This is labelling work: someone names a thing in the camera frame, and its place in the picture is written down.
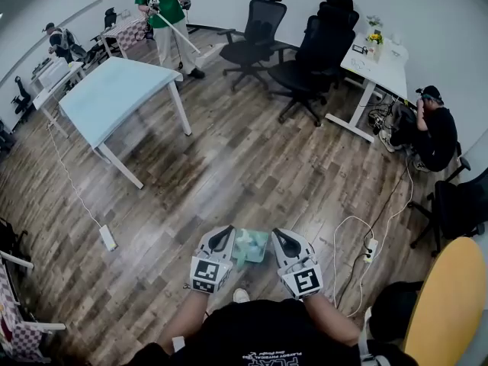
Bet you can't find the black power cable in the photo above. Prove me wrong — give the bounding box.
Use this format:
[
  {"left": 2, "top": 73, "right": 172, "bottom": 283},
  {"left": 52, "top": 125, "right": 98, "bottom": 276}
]
[{"left": 335, "top": 165, "right": 407, "bottom": 309}]

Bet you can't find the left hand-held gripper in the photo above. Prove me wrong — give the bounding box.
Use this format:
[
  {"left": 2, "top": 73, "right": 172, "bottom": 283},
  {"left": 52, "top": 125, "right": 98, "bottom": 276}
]
[{"left": 188, "top": 225, "right": 238, "bottom": 295}]

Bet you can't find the person's left forearm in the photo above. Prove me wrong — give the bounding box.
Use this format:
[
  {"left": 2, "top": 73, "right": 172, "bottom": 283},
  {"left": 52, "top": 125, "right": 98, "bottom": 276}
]
[{"left": 156, "top": 290, "right": 215, "bottom": 352}]

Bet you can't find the white power cable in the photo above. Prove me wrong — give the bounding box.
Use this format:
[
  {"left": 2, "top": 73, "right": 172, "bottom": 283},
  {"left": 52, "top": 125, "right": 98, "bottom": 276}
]
[{"left": 332, "top": 157, "right": 416, "bottom": 319}]

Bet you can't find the white power strip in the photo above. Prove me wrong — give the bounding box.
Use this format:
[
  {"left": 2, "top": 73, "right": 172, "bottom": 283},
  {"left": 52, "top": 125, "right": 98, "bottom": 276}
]
[
  {"left": 362, "top": 237, "right": 380, "bottom": 265},
  {"left": 98, "top": 224, "right": 119, "bottom": 252}
]

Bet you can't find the checkered cloth table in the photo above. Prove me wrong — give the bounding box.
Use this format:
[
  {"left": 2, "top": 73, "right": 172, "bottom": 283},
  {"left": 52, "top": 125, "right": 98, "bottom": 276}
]
[
  {"left": 0, "top": 255, "right": 67, "bottom": 364},
  {"left": 99, "top": 15, "right": 150, "bottom": 60}
]

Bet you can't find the crumpled white tissue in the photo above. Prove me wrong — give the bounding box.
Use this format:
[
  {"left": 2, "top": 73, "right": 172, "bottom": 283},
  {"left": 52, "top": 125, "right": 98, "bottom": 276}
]
[{"left": 236, "top": 230, "right": 265, "bottom": 255}]

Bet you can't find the grey shoulder strap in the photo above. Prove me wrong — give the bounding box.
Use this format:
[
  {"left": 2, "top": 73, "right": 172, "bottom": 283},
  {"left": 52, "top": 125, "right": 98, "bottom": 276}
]
[{"left": 358, "top": 307, "right": 379, "bottom": 364}]

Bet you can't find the black round stool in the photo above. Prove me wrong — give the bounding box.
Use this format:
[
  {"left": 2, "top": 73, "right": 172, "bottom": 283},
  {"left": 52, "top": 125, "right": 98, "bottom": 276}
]
[{"left": 368, "top": 280, "right": 425, "bottom": 345}]

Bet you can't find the flower vase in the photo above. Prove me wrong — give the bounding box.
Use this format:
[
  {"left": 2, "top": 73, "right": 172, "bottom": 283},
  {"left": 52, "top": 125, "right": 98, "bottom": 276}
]
[{"left": 364, "top": 14, "right": 384, "bottom": 61}]

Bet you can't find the person's black shirt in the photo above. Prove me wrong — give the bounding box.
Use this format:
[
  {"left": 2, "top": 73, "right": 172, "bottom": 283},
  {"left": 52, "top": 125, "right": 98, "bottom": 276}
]
[{"left": 121, "top": 299, "right": 420, "bottom": 366}]

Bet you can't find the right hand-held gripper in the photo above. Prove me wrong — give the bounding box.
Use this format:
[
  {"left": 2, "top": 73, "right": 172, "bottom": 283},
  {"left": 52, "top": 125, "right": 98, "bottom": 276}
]
[{"left": 271, "top": 227, "right": 325, "bottom": 302}]

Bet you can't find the white standing desk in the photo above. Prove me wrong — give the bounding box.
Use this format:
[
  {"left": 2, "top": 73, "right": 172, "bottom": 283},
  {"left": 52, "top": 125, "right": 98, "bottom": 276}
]
[{"left": 324, "top": 32, "right": 410, "bottom": 144}]

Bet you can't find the person's right forearm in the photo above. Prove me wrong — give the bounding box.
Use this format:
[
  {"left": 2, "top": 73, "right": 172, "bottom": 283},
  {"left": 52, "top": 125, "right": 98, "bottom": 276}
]
[{"left": 302, "top": 294, "right": 361, "bottom": 347}]

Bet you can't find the white long desk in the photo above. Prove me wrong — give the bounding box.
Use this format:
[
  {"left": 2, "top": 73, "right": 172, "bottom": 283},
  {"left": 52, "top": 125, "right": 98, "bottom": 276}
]
[{"left": 30, "top": 59, "right": 86, "bottom": 139}]

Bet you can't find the white flat mop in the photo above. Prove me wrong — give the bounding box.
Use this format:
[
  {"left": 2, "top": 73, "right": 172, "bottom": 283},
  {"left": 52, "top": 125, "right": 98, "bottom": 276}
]
[{"left": 153, "top": 11, "right": 226, "bottom": 69}]

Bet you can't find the light blue table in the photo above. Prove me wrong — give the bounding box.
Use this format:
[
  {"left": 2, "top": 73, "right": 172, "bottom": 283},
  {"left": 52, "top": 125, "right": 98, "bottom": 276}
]
[{"left": 58, "top": 56, "right": 193, "bottom": 191}]

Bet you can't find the round yellow wooden table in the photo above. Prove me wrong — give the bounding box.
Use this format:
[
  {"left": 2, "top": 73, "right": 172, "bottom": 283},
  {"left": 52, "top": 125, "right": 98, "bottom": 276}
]
[{"left": 403, "top": 236, "right": 488, "bottom": 366}]

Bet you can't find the white wavy strip cable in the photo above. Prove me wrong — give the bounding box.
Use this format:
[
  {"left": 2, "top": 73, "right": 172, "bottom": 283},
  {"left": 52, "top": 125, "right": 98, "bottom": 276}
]
[{"left": 47, "top": 121, "right": 104, "bottom": 229}]

